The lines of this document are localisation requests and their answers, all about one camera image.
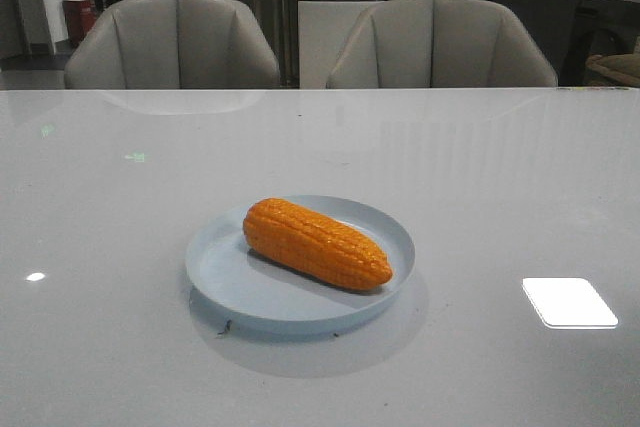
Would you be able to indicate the orange toy corn cob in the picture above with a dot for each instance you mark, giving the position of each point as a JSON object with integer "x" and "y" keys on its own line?
{"x": 316, "y": 245}

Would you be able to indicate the light blue round plate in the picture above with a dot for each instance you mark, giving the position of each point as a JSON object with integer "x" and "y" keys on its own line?
{"x": 251, "y": 291}

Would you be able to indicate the beige cushion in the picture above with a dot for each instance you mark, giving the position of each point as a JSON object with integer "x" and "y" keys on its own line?
{"x": 620, "y": 70}

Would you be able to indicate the right grey upholstered chair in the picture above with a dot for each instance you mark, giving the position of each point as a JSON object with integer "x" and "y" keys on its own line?
{"x": 439, "y": 44}

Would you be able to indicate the red bin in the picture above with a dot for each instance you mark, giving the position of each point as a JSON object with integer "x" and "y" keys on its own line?
{"x": 79, "y": 18}

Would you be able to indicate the grey upholstered chair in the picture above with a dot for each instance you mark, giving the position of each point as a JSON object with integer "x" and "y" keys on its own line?
{"x": 174, "y": 44}
{"x": 439, "y": 44}

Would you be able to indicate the left grey upholstered chair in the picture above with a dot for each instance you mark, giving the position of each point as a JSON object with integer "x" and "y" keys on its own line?
{"x": 174, "y": 44}

